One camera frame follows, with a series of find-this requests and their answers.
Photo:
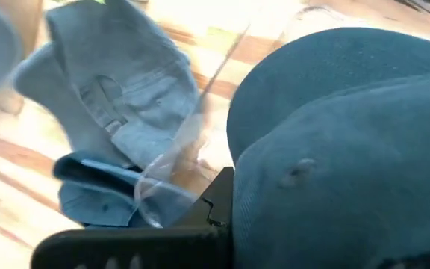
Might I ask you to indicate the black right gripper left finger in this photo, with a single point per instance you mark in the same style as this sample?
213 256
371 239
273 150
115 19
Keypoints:
144 248

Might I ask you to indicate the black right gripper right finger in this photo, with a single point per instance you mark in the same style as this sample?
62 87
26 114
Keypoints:
427 261

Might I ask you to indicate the dark blue cap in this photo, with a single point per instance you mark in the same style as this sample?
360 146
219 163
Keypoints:
88 201
349 149

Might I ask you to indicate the clear plastic bin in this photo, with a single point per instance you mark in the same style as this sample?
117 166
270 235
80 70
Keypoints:
155 164

